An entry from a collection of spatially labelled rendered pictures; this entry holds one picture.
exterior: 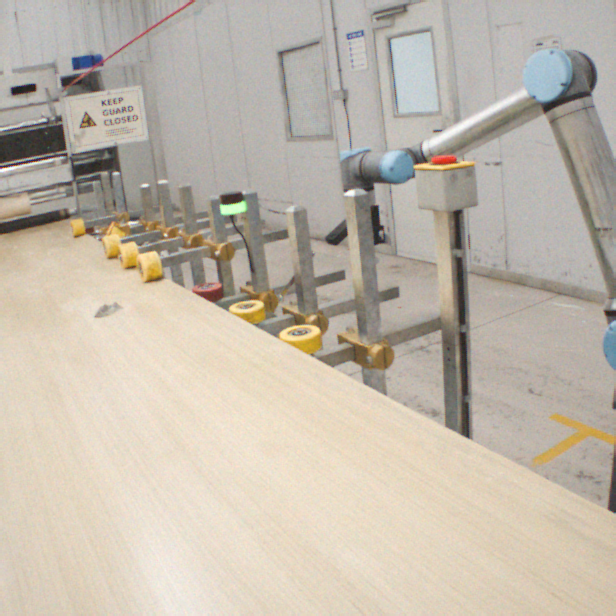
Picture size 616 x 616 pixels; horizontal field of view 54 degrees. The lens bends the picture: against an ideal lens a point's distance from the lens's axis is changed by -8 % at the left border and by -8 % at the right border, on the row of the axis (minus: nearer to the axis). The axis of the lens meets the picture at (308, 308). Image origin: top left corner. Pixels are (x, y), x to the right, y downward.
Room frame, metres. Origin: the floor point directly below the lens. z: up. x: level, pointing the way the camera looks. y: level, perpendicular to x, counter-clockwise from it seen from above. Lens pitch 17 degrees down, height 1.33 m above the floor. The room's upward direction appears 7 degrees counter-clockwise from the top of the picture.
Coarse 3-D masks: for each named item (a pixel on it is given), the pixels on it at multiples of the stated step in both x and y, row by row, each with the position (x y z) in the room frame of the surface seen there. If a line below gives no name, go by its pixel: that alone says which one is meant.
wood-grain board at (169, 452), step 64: (0, 256) 2.72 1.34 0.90; (64, 256) 2.45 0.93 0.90; (0, 320) 1.60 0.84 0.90; (64, 320) 1.52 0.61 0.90; (128, 320) 1.45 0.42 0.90; (192, 320) 1.38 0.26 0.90; (0, 384) 1.12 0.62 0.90; (64, 384) 1.08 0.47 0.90; (128, 384) 1.05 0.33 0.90; (192, 384) 1.02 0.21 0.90; (256, 384) 0.99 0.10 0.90; (320, 384) 0.96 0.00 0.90; (0, 448) 0.84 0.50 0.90; (64, 448) 0.82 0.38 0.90; (128, 448) 0.81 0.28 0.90; (192, 448) 0.79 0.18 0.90; (256, 448) 0.77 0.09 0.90; (320, 448) 0.75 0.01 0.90; (384, 448) 0.73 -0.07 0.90; (448, 448) 0.71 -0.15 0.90; (0, 512) 0.66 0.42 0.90; (64, 512) 0.65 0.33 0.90; (128, 512) 0.64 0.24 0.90; (192, 512) 0.63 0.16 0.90; (256, 512) 0.62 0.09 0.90; (320, 512) 0.61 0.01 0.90; (384, 512) 0.59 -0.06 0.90; (448, 512) 0.57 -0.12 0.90; (512, 512) 0.55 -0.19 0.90; (576, 512) 0.53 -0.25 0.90; (0, 576) 0.52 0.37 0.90; (64, 576) 0.52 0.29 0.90; (128, 576) 0.52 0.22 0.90; (192, 576) 0.51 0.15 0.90; (256, 576) 0.51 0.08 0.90; (320, 576) 0.50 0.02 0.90; (384, 576) 0.48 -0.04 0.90; (448, 576) 0.47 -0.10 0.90; (512, 576) 0.45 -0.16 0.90; (576, 576) 0.43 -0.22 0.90
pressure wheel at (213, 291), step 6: (216, 282) 1.67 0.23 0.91; (192, 288) 1.64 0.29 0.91; (198, 288) 1.64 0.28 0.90; (204, 288) 1.64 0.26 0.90; (210, 288) 1.62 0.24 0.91; (216, 288) 1.62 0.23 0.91; (222, 288) 1.65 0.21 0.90; (198, 294) 1.61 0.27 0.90; (204, 294) 1.61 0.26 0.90; (210, 294) 1.61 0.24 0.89; (216, 294) 1.62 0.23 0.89; (222, 294) 1.64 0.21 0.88; (210, 300) 1.61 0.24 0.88; (216, 300) 1.61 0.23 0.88
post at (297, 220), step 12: (288, 216) 1.45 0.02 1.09; (300, 216) 1.44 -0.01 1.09; (288, 228) 1.45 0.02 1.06; (300, 228) 1.43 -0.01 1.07; (300, 240) 1.43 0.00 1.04; (300, 252) 1.43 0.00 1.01; (300, 264) 1.43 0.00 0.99; (312, 264) 1.44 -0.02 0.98; (300, 276) 1.43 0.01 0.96; (312, 276) 1.44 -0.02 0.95; (300, 288) 1.44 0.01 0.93; (312, 288) 1.44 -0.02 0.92; (300, 300) 1.44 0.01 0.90; (312, 300) 1.44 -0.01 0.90; (300, 312) 1.45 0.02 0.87; (312, 312) 1.44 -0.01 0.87
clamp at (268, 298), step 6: (240, 288) 1.73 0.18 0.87; (246, 288) 1.71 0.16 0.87; (252, 288) 1.70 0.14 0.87; (252, 294) 1.67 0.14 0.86; (258, 294) 1.64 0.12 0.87; (264, 294) 1.64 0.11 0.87; (270, 294) 1.63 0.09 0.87; (252, 300) 1.67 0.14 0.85; (258, 300) 1.64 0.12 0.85; (264, 300) 1.63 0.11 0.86; (270, 300) 1.63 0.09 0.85; (276, 300) 1.64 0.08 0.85; (264, 306) 1.62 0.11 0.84; (270, 306) 1.64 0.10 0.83; (276, 306) 1.64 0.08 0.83
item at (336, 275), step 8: (328, 272) 1.81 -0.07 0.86; (336, 272) 1.81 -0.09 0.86; (344, 272) 1.82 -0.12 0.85; (320, 280) 1.78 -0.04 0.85; (328, 280) 1.80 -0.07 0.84; (336, 280) 1.81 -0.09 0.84; (272, 288) 1.72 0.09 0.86; (280, 288) 1.73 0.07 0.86; (232, 296) 1.68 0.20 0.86; (240, 296) 1.67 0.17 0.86; (248, 296) 1.68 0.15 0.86; (216, 304) 1.64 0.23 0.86; (224, 304) 1.65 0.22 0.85; (232, 304) 1.66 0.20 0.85
